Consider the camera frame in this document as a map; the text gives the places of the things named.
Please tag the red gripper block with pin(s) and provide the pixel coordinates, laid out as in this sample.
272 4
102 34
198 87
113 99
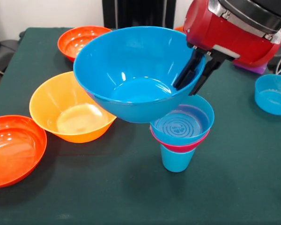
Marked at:
224 35

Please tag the small blue bowl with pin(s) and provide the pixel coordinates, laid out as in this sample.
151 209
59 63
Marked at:
274 98
185 129

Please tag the purple cup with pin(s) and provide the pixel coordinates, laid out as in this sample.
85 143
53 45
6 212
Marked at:
255 69

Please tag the large blue bowl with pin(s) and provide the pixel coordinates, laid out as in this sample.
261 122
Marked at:
131 70

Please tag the small pink bowl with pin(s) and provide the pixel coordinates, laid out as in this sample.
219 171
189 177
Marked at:
180 148

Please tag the blue cup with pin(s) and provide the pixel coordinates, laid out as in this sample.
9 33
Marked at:
178 162

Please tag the large orange bowl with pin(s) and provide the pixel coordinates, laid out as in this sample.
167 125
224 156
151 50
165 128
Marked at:
14 152
72 42

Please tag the large yellow-orange bowl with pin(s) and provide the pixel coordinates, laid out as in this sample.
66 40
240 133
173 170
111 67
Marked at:
68 124

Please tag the small orange bowl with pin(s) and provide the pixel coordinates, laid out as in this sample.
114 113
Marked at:
179 29

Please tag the dark green table cloth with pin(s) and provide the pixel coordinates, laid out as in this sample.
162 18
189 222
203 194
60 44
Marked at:
107 199

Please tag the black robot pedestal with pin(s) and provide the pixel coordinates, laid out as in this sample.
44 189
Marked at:
140 11

